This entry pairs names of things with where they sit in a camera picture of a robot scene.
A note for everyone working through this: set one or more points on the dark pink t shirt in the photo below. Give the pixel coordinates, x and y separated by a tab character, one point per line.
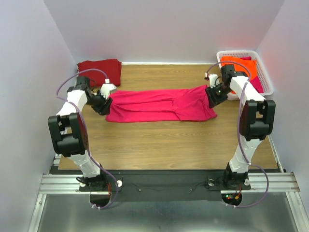
255	79

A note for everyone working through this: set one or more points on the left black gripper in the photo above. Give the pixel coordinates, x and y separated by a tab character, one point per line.
105	106

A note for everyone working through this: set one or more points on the white plastic basket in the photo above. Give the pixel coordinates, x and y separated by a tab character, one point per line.
262	74

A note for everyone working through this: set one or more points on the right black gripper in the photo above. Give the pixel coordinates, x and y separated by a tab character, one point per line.
212	96

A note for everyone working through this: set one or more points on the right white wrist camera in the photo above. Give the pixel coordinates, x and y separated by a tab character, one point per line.
213	79

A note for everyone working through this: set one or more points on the folded dark red t shirt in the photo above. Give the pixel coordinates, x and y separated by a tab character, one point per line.
112	68

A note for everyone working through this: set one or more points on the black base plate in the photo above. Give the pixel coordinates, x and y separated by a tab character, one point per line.
165	186

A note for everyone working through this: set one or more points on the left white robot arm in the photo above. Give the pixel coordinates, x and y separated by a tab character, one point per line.
69	134

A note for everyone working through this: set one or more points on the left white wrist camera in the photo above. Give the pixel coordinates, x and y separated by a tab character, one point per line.
107	89

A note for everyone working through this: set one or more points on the orange t shirt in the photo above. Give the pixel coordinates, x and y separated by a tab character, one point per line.
225	60

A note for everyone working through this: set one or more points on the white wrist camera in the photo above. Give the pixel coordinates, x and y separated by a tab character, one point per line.
213	79
107	89

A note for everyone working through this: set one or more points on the magenta t shirt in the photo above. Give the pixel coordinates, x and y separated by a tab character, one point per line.
189	104

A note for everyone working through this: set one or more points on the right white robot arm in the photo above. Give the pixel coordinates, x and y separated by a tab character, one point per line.
255	120

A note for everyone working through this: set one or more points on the aluminium rail frame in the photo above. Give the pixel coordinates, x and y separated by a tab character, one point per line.
169	146

